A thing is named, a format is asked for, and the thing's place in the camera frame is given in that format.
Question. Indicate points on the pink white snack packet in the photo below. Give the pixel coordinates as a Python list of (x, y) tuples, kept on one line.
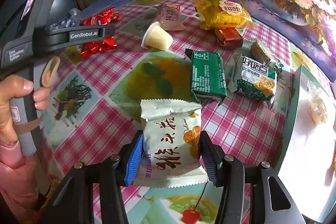
[(169, 17)]

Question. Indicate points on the white jelly cup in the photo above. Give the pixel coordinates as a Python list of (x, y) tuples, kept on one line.
[(157, 37)]

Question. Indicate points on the clear wrapped white bun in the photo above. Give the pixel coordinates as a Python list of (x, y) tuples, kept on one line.
[(318, 104)]

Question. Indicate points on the green rimmed white box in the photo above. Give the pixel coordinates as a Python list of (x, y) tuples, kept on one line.
[(307, 142)]

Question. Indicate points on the white green cookie packet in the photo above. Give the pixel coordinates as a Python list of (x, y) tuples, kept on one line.
[(253, 80)]

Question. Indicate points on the crumpled blue white wrapper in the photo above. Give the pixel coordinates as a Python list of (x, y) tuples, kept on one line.
[(72, 20)]

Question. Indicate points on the checkered fruit print tablecloth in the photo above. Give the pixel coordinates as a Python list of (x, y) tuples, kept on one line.
[(95, 112)]

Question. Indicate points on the clear wrapped round wafer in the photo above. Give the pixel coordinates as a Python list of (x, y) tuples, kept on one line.
[(263, 55)]

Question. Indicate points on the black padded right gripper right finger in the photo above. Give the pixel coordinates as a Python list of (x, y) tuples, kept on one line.
[(212, 155)]

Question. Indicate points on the dark green snack packet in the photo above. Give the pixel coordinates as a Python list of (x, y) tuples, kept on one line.
[(207, 78)]

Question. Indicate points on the yellow soft bread bag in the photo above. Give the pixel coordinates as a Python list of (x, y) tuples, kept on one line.
[(221, 14)]

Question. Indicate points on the white peach pastry packet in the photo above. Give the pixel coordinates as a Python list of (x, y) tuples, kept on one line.
[(171, 144)]

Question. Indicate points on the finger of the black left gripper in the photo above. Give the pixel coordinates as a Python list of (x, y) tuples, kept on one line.
[(50, 41)]

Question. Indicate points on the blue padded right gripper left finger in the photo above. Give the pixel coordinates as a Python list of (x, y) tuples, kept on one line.
[(133, 158)]

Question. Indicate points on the person's left hand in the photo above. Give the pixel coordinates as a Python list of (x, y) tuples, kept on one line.
[(16, 86)]

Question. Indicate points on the red brown foil candy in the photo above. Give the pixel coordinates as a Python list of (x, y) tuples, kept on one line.
[(229, 38)]

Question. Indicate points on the pink sleeve forearm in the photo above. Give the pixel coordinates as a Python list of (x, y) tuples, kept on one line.
[(19, 186)]

